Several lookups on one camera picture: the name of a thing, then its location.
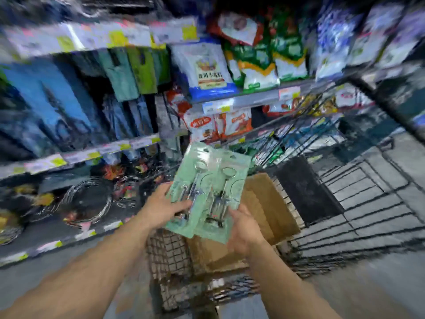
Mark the person's left hand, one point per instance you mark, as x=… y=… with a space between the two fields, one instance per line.
x=157 y=209

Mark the person's right hand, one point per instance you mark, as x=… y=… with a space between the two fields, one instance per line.
x=245 y=234

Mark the person's right thumb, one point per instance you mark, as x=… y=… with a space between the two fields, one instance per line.
x=236 y=214

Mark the person's left thumb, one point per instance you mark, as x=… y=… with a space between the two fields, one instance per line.
x=181 y=206

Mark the green blister pack with opener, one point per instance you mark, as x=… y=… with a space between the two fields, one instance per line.
x=187 y=169
x=229 y=182

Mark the person's left forearm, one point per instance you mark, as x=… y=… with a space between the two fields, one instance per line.
x=83 y=272

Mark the person's right forearm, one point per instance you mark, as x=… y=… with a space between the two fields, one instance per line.
x=285 y=285

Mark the brown cardboard box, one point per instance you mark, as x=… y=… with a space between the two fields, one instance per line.
x=265 y=209

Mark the black mat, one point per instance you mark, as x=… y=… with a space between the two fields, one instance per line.
x=307 y=189

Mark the orange and white packet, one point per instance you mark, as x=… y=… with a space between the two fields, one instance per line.
x=237 y=122
x=201 y=126

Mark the dark blue hanging pack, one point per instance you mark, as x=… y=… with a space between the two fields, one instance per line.
x=128 y=116

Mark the white and blue bag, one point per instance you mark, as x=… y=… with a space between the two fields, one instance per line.
x=206 y=68

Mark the light green hanging pack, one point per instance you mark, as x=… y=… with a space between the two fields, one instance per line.
x=142 y=69

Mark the row of red yellow packets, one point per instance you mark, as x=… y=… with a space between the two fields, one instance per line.
x=325 y=102

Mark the green and white bag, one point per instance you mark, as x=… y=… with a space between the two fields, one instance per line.
x=255 y=71
x=289 y=56

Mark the teal hanging pack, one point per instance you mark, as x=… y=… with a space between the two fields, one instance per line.
x=119 y=74

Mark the large blue hanging pack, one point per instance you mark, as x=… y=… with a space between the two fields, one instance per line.
x=39 y=102

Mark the red and white bag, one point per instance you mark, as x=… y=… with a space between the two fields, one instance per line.
x=237 y=28

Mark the purple and white packet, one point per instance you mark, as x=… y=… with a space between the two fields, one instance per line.
x=335 y=43
x=403 y=43
x=373 y=36

